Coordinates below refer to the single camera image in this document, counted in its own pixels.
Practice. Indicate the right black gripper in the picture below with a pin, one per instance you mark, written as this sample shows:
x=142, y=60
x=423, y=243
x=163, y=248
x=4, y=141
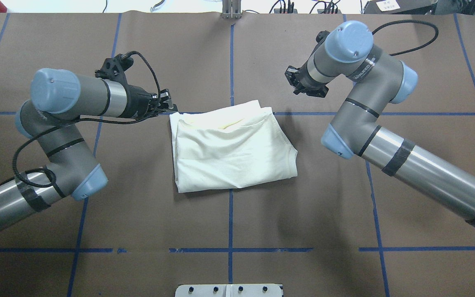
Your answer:
x=303, y=80

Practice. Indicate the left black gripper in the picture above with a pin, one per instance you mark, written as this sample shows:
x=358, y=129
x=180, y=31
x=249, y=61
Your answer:
x=137, y=102

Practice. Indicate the cream long-sleeve graphic shirt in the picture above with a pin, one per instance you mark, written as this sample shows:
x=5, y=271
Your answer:
x=230, y=148

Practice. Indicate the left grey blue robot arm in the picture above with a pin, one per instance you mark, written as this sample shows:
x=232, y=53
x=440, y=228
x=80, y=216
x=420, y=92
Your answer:
x=59, y=100

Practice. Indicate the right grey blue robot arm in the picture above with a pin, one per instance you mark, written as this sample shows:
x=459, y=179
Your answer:
x=400, y=103

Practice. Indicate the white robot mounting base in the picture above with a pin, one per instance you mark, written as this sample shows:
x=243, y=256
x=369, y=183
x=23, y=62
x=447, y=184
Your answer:
x=230, y=290

